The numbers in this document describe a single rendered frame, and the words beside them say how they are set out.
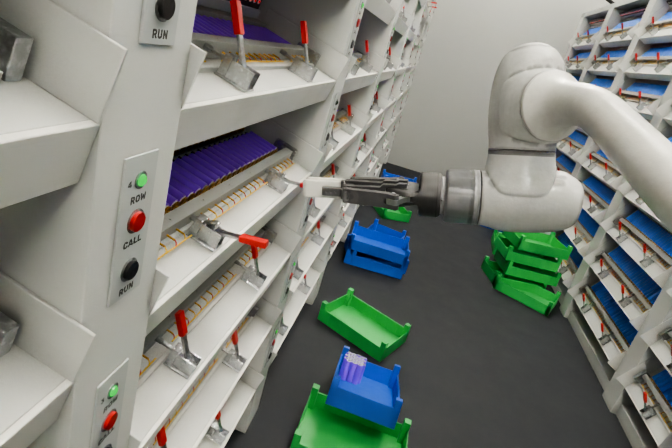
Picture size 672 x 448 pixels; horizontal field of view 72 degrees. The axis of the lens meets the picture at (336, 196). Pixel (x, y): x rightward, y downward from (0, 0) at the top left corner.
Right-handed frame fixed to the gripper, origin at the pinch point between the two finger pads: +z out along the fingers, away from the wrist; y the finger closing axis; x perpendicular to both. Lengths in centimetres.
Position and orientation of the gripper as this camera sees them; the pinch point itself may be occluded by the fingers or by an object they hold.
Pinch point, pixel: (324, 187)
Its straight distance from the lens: 82.1
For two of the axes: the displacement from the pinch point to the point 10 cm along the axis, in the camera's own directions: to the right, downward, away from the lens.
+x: 0.1, -9.6, -2.8
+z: -9.8, -0.7, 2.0
